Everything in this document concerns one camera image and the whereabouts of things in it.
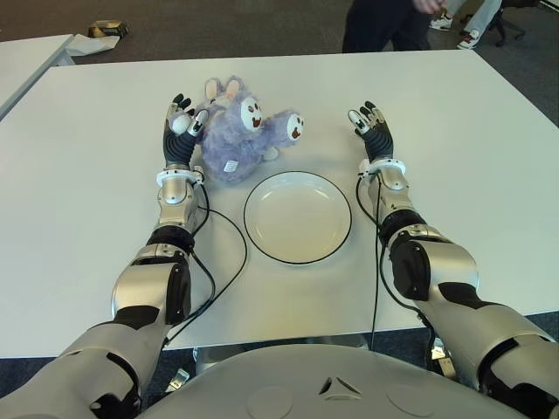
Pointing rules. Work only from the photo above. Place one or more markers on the white side table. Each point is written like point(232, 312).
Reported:
point(26, 57)

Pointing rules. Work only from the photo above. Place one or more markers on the purple plush doll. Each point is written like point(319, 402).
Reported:
point(233, 144)

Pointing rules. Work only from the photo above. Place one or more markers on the white plate black rim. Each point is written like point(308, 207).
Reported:
point(297, 216)

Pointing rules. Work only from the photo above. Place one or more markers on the gold cardboard box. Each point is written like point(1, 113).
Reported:
point(109, 29)

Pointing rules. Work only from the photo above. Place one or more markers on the metal floor bracket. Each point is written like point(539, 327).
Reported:
point(441, 358)
point(178, 379)

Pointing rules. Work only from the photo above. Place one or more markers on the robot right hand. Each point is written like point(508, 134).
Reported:
point(379, 142)

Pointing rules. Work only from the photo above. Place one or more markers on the white furniture edge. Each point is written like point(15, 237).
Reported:
point(550, 4)

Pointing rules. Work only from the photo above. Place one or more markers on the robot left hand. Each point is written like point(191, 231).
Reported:
point(179, 146)

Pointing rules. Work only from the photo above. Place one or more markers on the white paper sheet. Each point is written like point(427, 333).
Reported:
point(91, 46)

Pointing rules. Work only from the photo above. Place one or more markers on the person in grey trousers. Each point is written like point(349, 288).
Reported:
point(478, 22)

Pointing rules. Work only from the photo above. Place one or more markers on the silver robot torso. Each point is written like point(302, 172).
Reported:
point(288, 393)

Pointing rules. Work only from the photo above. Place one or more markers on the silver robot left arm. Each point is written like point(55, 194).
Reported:
point(144, 288)

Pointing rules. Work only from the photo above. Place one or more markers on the person in white shirt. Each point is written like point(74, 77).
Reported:
point(384, 26)

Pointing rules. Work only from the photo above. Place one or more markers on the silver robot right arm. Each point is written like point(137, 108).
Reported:
point(454, 266)

